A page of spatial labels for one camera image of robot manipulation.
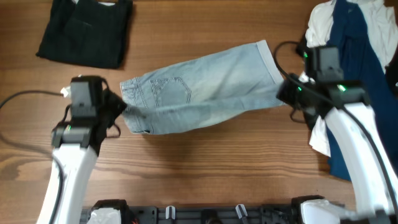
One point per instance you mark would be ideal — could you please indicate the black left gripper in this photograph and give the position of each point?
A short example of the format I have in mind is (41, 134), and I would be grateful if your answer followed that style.
(117, 107)

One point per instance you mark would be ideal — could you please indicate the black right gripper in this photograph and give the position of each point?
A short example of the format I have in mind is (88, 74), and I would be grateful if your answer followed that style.
(285, 94)

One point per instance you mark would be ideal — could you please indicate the light blue denim shorts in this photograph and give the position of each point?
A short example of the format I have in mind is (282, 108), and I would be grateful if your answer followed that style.
(202, 92)

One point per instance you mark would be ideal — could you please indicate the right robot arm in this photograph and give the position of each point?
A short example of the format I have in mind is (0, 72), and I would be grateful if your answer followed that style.
(350, 118)

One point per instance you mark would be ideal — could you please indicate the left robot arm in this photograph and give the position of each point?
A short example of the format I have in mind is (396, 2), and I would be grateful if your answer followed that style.
(76, 147)

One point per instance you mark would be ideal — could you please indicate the navy blue garment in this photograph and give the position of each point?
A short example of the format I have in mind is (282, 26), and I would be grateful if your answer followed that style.
(349, 33)

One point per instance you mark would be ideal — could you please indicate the folded black garment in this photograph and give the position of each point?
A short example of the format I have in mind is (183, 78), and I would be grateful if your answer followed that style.
(87, 32)

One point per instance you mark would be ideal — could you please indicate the black garment at right edge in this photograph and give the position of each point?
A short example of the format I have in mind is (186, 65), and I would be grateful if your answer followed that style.
(391, 77)

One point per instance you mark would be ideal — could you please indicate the white shirt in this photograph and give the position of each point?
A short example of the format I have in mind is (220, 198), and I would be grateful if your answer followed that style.
(382, 33)

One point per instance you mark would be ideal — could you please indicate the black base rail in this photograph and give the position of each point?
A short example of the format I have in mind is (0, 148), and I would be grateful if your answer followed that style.
(117, 211)

